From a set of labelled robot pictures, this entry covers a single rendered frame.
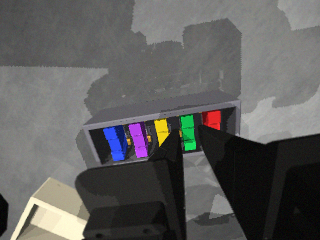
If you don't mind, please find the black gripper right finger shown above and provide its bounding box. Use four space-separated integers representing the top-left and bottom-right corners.
198 124 320 240

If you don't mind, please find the cream rectangular tray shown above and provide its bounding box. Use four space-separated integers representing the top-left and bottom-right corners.
11 178 90 240

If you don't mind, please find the yellow fuse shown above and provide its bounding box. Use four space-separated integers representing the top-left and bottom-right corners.
154 118 169 147

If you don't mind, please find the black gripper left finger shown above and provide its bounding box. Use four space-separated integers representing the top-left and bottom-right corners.
75 129 187 240

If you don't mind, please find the green blade fuse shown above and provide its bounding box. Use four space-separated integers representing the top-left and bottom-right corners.
179 114 196 151

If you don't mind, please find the grey fuse block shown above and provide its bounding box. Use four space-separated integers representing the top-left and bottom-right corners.
82 90 241 167

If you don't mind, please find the red fuse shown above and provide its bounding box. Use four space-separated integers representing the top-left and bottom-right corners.
202 109 221 130

